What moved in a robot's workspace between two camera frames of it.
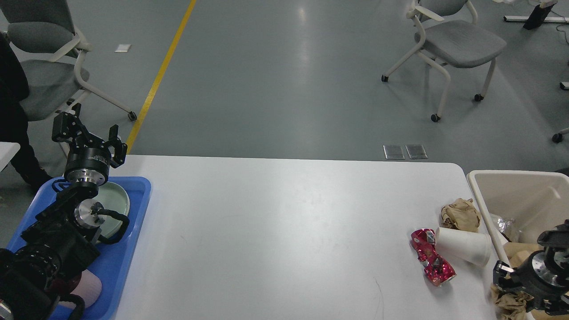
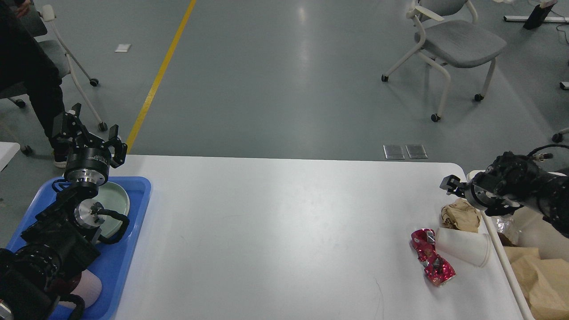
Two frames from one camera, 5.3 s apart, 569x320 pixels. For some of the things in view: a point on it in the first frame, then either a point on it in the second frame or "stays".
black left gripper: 87,165 stays
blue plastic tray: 110,264 stays
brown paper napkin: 462,214 stays
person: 14,124 → 26,60
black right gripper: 546,273 → 481,191
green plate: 112,196 stays
